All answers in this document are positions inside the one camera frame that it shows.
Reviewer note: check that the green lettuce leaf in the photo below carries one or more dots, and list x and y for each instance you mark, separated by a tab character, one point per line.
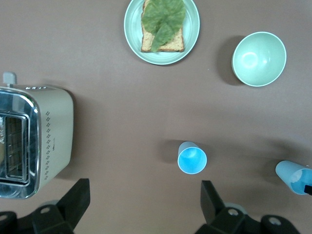
162	17

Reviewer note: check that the brown table cover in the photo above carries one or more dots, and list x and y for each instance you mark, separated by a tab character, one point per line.
122	109

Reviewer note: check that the toast slice under lettuce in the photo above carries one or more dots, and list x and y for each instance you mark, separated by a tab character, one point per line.
174	44

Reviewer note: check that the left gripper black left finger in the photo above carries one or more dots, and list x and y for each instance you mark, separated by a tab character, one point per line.
68	207

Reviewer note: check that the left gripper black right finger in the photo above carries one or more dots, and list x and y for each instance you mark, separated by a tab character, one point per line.
214	214

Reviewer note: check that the light blue plastic cup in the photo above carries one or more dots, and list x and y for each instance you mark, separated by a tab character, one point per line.
285	170
192	158

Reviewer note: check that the beige and chrome toaster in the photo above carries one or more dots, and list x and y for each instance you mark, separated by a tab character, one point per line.
56	126

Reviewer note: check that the pale green plate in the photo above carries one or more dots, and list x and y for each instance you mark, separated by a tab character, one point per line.
132	31

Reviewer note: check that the pale green bowl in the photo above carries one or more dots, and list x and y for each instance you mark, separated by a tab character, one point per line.
259	59

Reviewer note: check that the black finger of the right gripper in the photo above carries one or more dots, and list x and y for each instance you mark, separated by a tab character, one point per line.
309	190

